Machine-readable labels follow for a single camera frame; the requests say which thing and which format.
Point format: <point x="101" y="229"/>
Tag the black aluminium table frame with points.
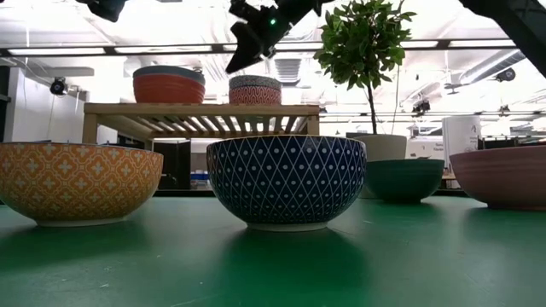
<point x="183" y="193"/>

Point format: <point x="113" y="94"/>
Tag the black cabinet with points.
<point x="172" y="164"/>

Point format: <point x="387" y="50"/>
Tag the dark green bowl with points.
<point x="405" y="181"/>

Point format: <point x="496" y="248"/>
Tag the slatted bamboo shelf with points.
<point x="200" y="109"/>

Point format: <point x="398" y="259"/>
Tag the navy diamond pattern bowl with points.
<point x="286" y="183"/>

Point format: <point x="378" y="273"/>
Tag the dusty pink bowl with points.
<point x="507" y="179"/>

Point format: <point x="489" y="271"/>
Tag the grey blue bowl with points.
<point x="168" y="70"/>

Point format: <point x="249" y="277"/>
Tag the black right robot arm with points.
<point x="516" y="25"/>

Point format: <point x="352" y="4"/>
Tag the black wall camera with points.
<point x="59" y="86"/>

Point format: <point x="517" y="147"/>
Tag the green leafy potted tree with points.
<point x="362" y="42"/>

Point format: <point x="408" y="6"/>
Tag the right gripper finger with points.
<point x="245" y="44"/>
<point x="243" y="8"/>

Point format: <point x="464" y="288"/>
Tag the white plant pot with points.
<point x="386" y="147"/>

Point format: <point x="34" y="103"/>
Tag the ceiling air vent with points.
<point x="288" y="69"/>

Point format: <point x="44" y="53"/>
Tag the coral orange bowl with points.
<point x="168" y="91"/>

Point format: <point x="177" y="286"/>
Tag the small red maze pattern bowl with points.
<point x="255" y="96"/>

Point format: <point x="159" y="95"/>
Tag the orange floral pattern bowl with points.
<point x="72" y="183"/>

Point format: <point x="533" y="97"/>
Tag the small blue patterned bowl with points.
<point x="255" y="81"/>

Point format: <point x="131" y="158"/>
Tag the white box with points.
<point x="424" y="148"/>

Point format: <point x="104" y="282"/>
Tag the black ceiling camera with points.
<point x="506" y="74"/>

